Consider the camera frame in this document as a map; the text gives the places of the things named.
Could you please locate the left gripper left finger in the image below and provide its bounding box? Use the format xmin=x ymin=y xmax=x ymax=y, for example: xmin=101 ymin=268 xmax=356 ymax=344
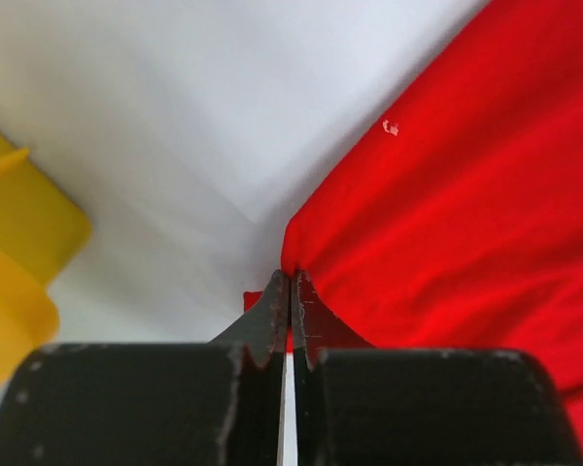
xmin=0 ymin=272 xmax=290 ymax=465

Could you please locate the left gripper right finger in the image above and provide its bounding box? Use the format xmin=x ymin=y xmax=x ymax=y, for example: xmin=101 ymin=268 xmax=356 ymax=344
xmin=291 ymin=272 xmax=583 ymax=465

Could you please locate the red t shirt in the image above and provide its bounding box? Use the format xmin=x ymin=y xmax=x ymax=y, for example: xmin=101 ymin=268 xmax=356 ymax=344
xmin=242 ymin=0 xmax=583 ymax=466

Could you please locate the yellow plastic tray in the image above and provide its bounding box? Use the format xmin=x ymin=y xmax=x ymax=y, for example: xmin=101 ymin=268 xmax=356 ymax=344
xmin=0 ymin=132 xmax=91 ymax=385

